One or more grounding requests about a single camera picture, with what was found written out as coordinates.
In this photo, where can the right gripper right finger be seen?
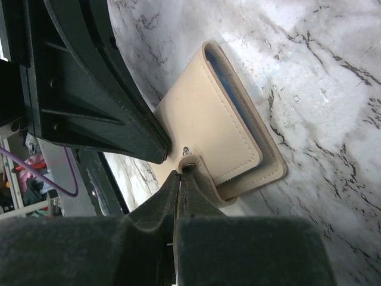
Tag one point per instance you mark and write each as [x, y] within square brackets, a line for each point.
[214, 249]

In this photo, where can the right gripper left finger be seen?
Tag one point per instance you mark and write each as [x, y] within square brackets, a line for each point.
[135, 249]

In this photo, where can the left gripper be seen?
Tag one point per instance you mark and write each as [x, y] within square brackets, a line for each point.
[77, 88]

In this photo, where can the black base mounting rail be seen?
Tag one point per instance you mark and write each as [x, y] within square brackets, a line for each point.
[100, 183]

